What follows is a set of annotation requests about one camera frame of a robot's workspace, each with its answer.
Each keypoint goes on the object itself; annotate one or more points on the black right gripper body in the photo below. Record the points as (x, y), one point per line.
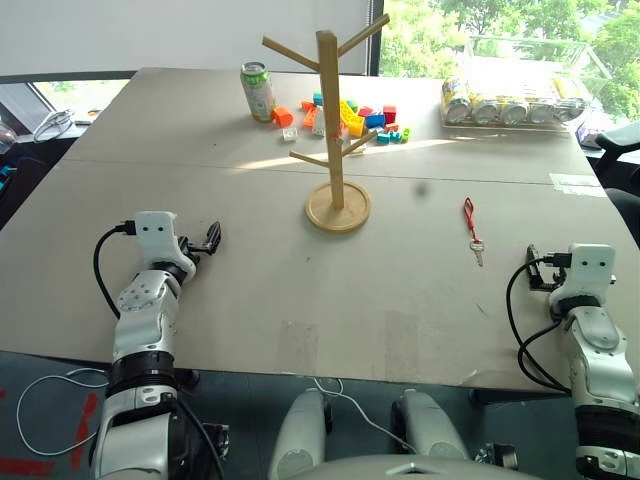
(550, 280)

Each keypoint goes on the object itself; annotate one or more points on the small white toy block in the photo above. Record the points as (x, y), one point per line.
(290, 134)

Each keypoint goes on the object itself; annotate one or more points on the wooden tree rack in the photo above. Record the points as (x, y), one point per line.
(332, 150)

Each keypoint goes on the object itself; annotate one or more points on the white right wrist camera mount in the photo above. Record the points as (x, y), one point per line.
(587, 272)

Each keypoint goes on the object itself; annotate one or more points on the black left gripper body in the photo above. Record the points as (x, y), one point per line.
(186, 250)

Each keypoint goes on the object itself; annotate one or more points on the silver right robot leg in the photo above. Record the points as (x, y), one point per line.
(432, 425)

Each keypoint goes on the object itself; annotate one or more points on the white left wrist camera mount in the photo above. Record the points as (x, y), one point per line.
(156, 240)

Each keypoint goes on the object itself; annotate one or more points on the large yellow toy block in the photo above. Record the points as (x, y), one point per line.
(352, 122)

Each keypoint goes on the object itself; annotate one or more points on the orange and white toy block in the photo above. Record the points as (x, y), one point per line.
(310, 118)

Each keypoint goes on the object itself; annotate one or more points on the silver robot leg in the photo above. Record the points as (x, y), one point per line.
(432, 425)
(297, 435)

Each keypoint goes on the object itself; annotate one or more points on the black office chair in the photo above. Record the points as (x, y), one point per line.
(622, 165)

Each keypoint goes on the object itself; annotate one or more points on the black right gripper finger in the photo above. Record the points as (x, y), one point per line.
(540, 272)
(531, 265)

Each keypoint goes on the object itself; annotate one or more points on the small orange toy block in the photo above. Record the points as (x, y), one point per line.
(307, 105)

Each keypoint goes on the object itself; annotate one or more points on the orange round toy block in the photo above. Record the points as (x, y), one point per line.
(283, 116)

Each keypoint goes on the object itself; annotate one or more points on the purple box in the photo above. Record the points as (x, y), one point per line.
(586, 135)

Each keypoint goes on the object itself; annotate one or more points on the green toy block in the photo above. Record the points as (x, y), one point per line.
(353, 105)
(402, 135)

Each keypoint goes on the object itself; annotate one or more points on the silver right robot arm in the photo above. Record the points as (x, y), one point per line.
(597, 350)

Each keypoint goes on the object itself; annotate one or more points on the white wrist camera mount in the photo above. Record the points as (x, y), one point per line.
(156, 240)
(587, 272)

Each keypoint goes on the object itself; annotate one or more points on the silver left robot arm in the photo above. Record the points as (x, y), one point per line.
(142, 325)

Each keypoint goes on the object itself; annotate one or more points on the yellow drink can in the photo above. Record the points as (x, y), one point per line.
(486, 111)
(570, 109)
(514, 112)
(457, 102)
(542, 112)

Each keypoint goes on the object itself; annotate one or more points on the red toy block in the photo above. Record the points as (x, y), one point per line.
(389, 113)

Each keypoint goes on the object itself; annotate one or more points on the silver left robot leg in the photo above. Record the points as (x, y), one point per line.
(297, 435)

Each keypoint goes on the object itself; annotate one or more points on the grey robot torso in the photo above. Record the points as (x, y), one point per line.
(415, 470)

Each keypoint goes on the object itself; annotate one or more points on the clear tape patch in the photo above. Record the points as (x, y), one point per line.
(575, 181)

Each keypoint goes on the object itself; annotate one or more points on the clear acrylic tray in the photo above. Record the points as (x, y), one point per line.
(505, 125)

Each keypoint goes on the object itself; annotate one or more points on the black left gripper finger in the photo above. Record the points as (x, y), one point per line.
(215, 236)
(201, 246)

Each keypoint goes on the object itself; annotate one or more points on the long white toy block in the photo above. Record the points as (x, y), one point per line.
(318, 122)

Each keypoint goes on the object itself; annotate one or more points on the green drink can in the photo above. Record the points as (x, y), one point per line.
(257, 95)

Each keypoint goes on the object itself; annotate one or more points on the blue toy block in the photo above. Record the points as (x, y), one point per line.
(375, 120)

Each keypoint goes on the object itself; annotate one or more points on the pink toy block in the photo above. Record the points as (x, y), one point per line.
(366, 111)

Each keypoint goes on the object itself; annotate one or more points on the cyan toy block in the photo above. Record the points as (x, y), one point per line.
(383, 137)
(317, 98)

